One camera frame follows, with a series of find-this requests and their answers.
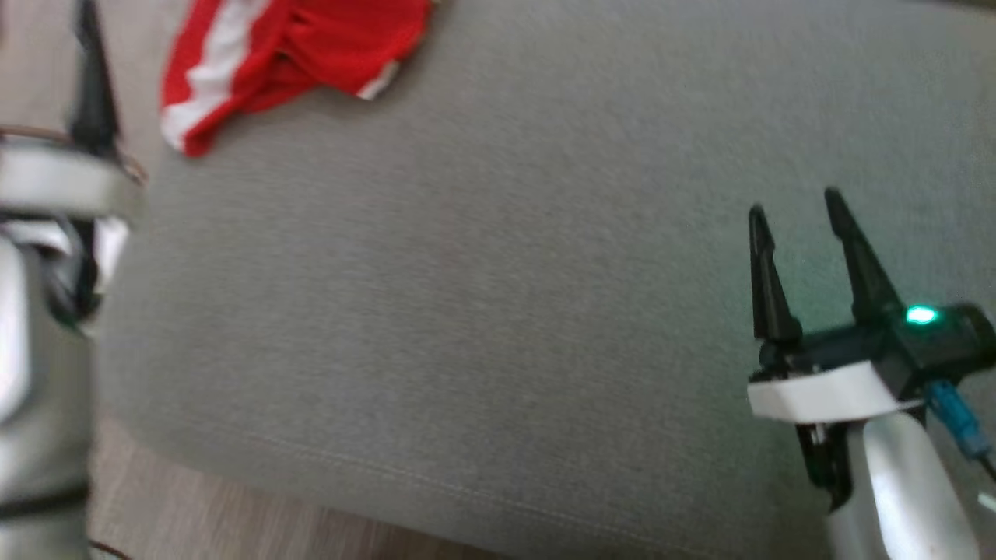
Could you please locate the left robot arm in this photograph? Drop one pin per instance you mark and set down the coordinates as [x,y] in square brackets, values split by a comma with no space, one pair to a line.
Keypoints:
[31,389]

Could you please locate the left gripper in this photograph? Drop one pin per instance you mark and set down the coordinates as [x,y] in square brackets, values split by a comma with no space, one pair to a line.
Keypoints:
[62,179]

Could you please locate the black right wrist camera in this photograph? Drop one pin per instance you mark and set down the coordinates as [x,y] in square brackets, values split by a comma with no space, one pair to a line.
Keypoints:
[965,338]

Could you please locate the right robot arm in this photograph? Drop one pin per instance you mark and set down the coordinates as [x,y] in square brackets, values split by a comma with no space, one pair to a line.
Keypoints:
[910,498]

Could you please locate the red shorts with white stripes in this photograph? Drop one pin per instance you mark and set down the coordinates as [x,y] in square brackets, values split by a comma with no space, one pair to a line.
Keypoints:
[311,47]

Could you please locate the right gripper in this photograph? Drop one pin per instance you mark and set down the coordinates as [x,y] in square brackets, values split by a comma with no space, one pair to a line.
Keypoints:
[832,389]

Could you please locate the large grey sofa seat cushion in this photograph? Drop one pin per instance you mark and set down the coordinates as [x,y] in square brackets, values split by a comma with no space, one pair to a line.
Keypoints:
[467,311]

